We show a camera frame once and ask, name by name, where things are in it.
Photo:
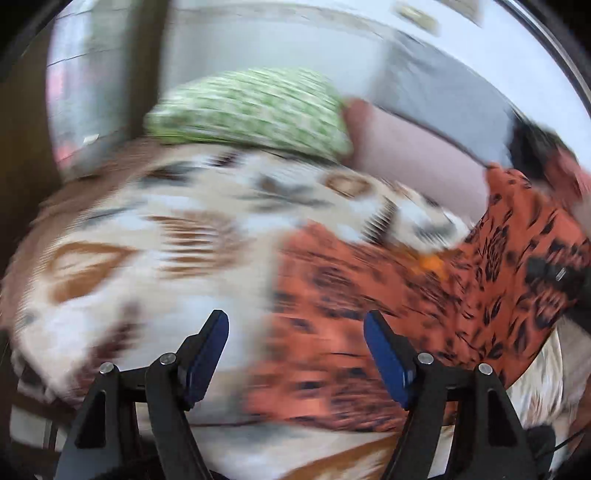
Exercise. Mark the green white checked pillow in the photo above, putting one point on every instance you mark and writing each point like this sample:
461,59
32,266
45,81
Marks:
287,109

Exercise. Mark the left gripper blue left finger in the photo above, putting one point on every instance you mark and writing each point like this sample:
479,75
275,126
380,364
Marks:
198,356

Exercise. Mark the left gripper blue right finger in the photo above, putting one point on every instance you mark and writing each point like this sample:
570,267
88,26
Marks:
394,357

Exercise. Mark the orange black floral garment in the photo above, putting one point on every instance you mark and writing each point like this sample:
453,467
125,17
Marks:
470,305

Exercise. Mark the grey pillow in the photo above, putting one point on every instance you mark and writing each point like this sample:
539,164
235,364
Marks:
438,92

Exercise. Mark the coral red cloth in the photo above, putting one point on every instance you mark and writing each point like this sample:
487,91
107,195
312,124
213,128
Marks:
569,181

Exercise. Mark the black fluffy item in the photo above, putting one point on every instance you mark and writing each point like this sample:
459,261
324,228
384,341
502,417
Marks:
532,147

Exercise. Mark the pink maroon bolster cushion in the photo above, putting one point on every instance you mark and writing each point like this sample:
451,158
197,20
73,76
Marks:
393,149

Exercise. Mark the beige leaf pattern blanket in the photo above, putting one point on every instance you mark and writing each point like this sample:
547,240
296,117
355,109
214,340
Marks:
125,266

